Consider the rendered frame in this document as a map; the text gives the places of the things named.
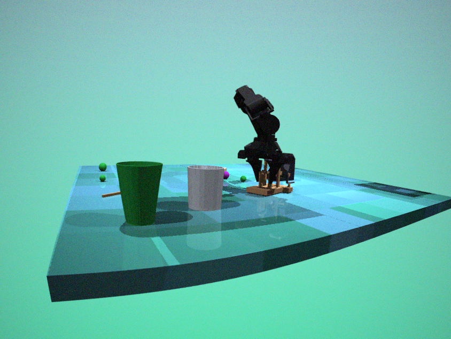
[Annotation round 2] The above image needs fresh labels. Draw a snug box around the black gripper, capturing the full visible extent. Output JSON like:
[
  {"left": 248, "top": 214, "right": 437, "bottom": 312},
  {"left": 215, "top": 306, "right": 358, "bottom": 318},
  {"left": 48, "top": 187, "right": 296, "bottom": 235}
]
[{"left": 238, "top": 134, "right": 294, "bottom": 184}]

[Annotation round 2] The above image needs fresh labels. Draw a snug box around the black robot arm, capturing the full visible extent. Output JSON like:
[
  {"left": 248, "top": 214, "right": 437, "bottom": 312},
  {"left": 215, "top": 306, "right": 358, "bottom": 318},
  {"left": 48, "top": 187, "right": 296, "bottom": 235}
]
[{"left": 234, "top": 85, "right": 280, "bottom": 159}]

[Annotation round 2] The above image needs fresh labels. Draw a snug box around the dark green cup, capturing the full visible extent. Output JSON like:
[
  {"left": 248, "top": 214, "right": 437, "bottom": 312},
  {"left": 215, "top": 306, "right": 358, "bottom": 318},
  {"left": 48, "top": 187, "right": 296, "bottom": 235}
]
[{"left": 116, "top": 161, "right": 163, "bottom": 226}]

